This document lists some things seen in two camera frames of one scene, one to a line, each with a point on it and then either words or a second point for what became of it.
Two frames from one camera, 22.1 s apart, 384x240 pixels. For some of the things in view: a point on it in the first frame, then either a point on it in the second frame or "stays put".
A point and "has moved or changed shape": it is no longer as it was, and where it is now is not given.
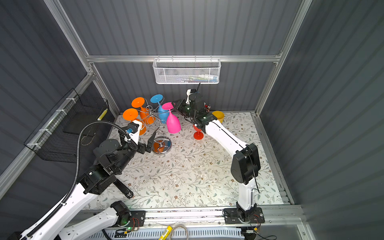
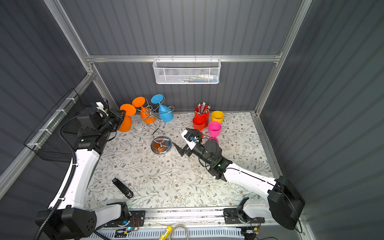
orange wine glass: x=138 y=102 stays put
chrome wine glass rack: x=161 y=145 stays put
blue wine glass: x=162 y=114 stays put
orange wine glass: x=131 y=114 → x=126 y=123
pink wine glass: x=173 y=123 has moved or changed shape
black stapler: x=124 y=189 stays put
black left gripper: x=141 y=148 → x=112 y=114
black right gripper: x=182 y=104 → x=188 y=150
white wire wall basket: x=186 y=69 stays put
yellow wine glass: x=219 y=115 stays put
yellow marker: x=167 y=232 stays put
